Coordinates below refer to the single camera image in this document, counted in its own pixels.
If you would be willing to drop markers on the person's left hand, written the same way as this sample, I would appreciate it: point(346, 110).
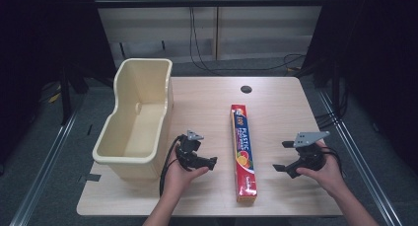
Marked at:
point(179, 180)

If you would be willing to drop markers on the long red plastic wrap box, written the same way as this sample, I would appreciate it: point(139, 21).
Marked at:
point(243, 147)

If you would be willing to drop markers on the cream plastic bin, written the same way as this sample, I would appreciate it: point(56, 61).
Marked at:
point(144, 127)

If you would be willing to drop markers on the black metal stand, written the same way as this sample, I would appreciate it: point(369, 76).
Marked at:
point(65, 97)

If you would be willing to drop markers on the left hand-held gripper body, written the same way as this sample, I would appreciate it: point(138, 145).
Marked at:
point(188, 153)

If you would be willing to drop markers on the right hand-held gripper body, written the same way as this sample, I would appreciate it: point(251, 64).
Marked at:
point(309, 153)

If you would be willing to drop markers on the dark curtain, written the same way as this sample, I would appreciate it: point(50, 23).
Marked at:
point(371, 55)
point(49, 35)

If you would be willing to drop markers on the black horizontal bar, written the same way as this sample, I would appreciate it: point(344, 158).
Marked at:
point(210, 2)

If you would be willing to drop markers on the metal floor rail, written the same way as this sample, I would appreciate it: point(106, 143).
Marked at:
point(358, 153)
point(42, 173)

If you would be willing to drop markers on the black tape piece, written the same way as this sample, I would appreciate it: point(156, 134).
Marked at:
point(93, 177)

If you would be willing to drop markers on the person's right hand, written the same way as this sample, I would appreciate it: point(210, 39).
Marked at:
point(325, 176)

